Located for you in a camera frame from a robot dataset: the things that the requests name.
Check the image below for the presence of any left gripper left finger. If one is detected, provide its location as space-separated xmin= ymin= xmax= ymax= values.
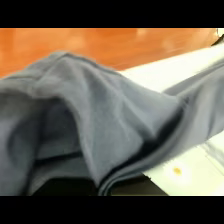
xmin=32 ymin=177 xmax=100 ymax=197

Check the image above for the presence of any blue T-shirt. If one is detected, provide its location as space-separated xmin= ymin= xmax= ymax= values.
xmin=0 ymin=50 xmax=224 ymax=197

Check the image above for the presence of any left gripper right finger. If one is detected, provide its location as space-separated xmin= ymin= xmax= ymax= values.
xmin=109 ymin=174 xmax=169 ymax=197

